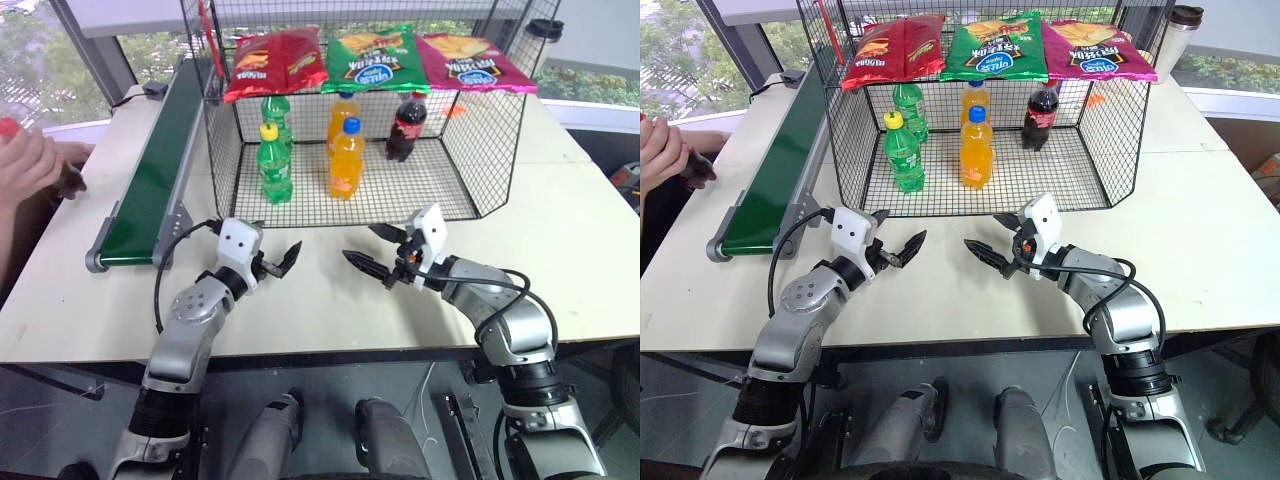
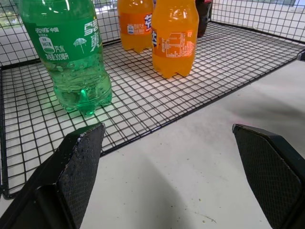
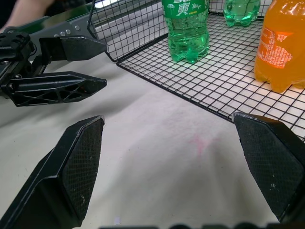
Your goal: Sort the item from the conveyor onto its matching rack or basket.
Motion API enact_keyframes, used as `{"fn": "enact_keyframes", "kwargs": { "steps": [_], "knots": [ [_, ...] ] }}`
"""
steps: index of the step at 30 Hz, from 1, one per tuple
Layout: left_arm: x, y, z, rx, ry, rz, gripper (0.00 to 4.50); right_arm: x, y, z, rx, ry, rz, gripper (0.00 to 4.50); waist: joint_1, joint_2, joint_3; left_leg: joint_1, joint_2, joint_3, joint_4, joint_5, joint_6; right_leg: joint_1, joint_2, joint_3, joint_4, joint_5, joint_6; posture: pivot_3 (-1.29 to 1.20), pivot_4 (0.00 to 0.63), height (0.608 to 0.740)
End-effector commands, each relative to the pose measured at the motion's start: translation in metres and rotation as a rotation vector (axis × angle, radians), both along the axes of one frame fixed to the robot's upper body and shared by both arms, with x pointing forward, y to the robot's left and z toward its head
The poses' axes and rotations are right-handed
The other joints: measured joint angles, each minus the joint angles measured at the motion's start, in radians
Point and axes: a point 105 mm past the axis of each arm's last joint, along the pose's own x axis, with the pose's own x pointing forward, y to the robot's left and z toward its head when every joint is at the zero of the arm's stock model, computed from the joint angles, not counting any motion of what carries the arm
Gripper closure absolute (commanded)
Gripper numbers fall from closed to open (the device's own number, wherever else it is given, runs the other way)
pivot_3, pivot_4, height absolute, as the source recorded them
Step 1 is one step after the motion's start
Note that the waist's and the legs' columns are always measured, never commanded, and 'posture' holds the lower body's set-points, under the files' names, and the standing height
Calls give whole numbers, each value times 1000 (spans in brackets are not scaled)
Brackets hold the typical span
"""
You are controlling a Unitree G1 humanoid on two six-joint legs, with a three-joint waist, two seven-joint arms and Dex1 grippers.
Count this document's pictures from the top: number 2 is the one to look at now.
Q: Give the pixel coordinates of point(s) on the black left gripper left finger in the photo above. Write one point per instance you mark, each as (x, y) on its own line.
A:
(71, 171)

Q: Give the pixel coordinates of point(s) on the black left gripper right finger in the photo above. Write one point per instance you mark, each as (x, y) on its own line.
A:
(269, 171)

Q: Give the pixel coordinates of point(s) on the green soda bottle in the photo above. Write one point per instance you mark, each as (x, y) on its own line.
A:
(69, 52)

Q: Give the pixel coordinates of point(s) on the orange soda bottle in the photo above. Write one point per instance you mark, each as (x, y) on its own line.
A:
(134, 26)
(175, 40)

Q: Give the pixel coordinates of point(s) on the dark cola bottle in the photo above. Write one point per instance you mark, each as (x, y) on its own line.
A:
(203, 16)

